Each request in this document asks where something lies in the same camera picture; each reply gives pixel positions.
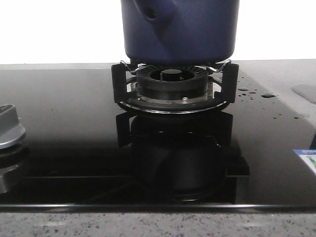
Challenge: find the dark blue cooking pot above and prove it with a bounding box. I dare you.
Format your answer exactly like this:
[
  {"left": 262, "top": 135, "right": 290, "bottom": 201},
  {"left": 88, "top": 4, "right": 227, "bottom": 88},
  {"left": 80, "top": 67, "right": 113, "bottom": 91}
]
[{"left": 120, "top": 0, "right": 239, "bottom": 66}]

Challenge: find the black metal pot support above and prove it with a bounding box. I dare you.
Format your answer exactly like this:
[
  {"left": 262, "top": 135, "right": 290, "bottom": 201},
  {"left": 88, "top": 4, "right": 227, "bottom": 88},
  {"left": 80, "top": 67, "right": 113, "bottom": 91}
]
[{"left": 111, "top": 60, "right": 239, "bottom": 114}]

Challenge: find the black round gas burner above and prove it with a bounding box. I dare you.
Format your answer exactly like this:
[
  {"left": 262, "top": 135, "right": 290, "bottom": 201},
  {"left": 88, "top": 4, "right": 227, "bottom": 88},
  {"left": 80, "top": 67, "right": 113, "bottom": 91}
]
[{"left": 134, "top": 65, "right": 209, "bottom": 104}]

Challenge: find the black glass gas stove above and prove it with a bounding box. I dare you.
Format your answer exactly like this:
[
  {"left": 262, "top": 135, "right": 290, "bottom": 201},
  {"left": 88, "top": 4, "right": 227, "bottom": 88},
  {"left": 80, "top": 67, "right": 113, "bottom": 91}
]
[{"left": 0, "top": 65, "right": 316, "bottom": 213}]

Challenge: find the silver stove control knob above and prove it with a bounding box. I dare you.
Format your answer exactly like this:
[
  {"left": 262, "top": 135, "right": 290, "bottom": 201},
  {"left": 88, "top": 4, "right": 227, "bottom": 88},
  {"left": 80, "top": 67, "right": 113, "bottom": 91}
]
[{"left": 0, "top": 105, "right": 26, "bottom": 150}]

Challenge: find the blue white energy label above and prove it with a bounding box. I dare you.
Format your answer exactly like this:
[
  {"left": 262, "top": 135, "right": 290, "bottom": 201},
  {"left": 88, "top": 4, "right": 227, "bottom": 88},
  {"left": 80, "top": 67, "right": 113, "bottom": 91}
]
[{"left": 293, "top": 149, "right": 316, "bottom": 175}]

